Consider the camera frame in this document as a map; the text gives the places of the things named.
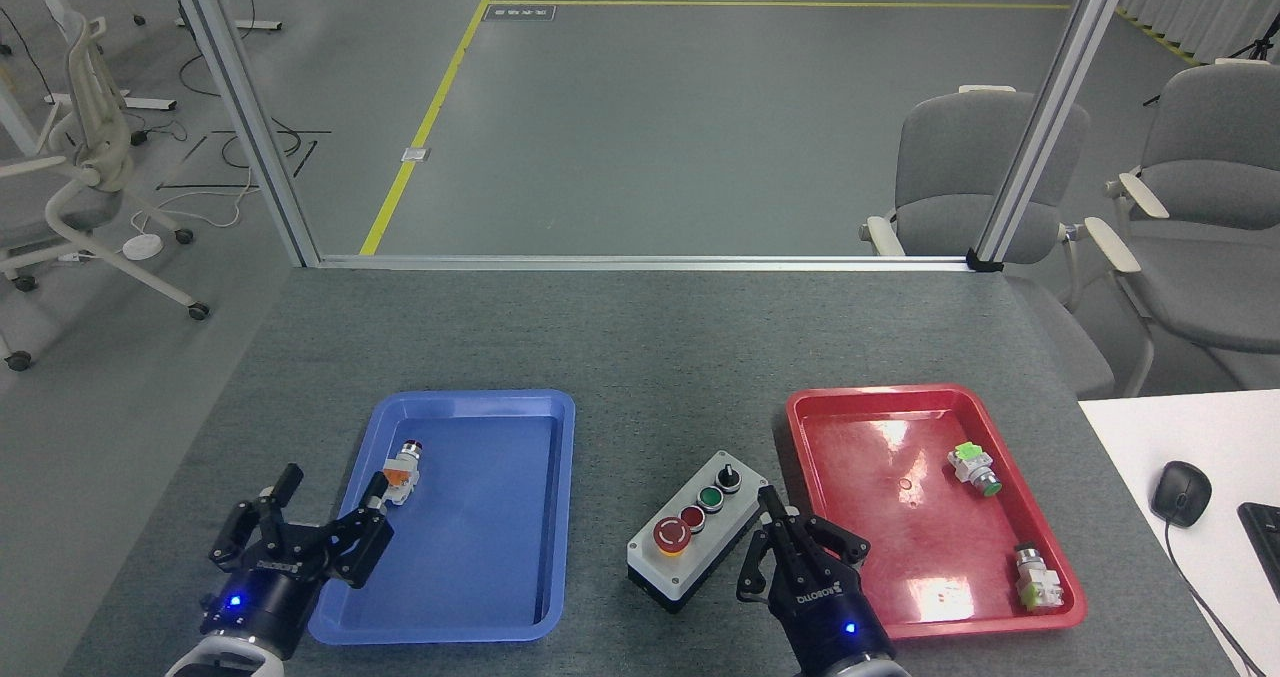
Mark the grey armchair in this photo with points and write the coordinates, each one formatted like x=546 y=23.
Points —
x=950 y=167
x=1210 y=247

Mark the red push button switch green block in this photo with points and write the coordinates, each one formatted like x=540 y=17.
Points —
x=1036 y=577

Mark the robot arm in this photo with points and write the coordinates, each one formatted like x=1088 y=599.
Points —
x=850 y=669

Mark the grey control box with buttons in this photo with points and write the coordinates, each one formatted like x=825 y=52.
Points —
x=690 y=547

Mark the silver aluminium post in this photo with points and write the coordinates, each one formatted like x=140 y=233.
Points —
x=245 y=117
x=1050 y=107

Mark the black computer mouse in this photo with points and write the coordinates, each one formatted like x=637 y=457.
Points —
x=1181 y=492

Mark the white round floor device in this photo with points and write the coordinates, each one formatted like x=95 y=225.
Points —
x=142 y=246

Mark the white desk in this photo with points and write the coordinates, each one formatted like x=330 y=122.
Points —
x=1170 y=437

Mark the blue plastic tray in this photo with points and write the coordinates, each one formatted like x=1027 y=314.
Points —
x=470 y=537

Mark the silver aluminium rail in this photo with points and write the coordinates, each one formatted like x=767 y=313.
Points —
x=640 y=262

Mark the silver floor socket plate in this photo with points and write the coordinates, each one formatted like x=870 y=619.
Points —
x=416 y=154

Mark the white partition curtain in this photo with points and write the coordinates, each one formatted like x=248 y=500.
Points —
x=1200 y=2

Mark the red plastic tray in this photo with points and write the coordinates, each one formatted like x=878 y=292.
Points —
x=900 y=547

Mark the black keyboard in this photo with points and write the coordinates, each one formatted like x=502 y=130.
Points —
x=1265 y=547

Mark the dark floor label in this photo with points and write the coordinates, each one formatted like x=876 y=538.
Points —
x=519 y=13

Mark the white desk foot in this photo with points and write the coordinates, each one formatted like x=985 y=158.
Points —
x=140 y=104
x=240 y=25

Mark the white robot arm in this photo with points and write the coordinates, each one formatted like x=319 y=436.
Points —
x=220 y=657

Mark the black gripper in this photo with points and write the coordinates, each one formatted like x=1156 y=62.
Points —
x=265 y=597
x=830 y=622

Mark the black post clamp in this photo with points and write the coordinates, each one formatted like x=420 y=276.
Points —
x=985 y=262

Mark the push button switch orange block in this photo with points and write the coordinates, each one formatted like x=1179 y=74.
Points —
x=405 y=477

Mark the white mesh office chair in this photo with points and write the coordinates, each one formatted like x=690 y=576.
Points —
x=85 y=172

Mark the black tripod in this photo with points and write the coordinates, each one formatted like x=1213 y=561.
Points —
x=1262 y=47

